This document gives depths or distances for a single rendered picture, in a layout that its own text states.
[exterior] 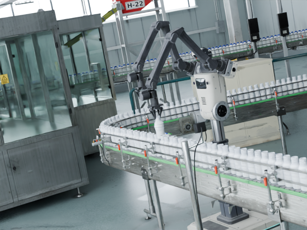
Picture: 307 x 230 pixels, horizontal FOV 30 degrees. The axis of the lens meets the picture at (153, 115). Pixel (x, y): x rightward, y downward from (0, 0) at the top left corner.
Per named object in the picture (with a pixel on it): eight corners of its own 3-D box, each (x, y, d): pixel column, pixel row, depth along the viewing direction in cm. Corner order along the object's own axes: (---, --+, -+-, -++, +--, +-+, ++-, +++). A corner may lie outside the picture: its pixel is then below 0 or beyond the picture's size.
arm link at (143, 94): (156, 81, 406) (150, 81, 413) (141, 84, 401) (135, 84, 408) (159, 97, 408) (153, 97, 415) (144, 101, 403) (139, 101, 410)
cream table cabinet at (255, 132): (268, 132, 898) (256, 57, 880) (284, 138, 837) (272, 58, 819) (201, 147, 880) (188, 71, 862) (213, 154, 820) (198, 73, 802)
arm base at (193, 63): (193, 75, 473) (197, 61, 474) (185, 72, 469) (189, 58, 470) (187, 75, 481) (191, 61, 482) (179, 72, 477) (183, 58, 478)
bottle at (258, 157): (254, 180, 320) (250, 151, 318) (262, 176, 323) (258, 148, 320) (261, 181, 315) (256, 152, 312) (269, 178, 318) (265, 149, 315)
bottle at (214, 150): (212, 171, 354) (208, 145, 351) (214, 168, 359) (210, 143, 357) (221, 170, 351) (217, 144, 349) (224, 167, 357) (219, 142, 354)
